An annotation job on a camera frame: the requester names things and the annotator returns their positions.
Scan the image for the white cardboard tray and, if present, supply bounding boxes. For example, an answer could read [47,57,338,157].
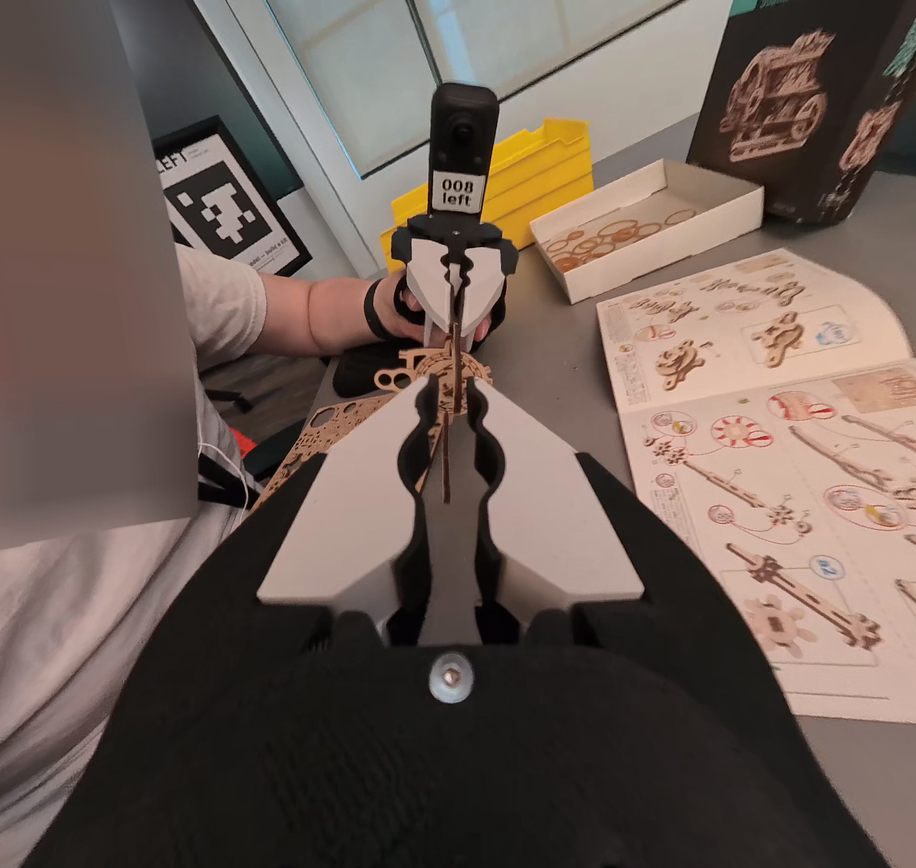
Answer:
[530,159,765,305]

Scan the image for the pile of wooden rings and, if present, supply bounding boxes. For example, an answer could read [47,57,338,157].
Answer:
[544,206,698,271]

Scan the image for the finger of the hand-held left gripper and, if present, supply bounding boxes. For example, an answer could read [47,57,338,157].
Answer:
[457,245,505,341]
[408,240,460,348]

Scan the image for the illustrated instruction booklet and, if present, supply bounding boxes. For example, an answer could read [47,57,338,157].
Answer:
[596,247,916,724]

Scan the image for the yellow plastic bin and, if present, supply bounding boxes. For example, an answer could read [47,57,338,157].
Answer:
[391,118,595,275]

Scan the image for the framed black-white marker sign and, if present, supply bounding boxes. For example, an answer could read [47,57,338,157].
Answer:
[152,115,313,278]

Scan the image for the person's left forearm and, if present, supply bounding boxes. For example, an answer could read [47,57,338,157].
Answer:
[254,272,369,357]

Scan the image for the thin white cable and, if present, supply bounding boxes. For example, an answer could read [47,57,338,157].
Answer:
[197,439,253,512]

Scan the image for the laser-cut wooden parts sheet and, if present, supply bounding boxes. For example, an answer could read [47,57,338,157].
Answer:
[250,392,402,511]

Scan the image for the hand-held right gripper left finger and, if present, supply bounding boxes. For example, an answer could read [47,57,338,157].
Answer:
[255,374,441,646]

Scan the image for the white window frame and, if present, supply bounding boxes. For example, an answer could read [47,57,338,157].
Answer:
[165,0,745,257]

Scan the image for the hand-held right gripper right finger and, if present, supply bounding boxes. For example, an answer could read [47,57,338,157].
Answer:
[468,377,646,643]

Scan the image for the person's left hand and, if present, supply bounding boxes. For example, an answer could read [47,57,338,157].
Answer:
[375,270,502,354]

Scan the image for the wooden gear model assembly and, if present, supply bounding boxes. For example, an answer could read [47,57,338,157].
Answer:
[374,324,495,504]

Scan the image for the dark model kit box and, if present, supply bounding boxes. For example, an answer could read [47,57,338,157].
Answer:
[686,0,916,226]

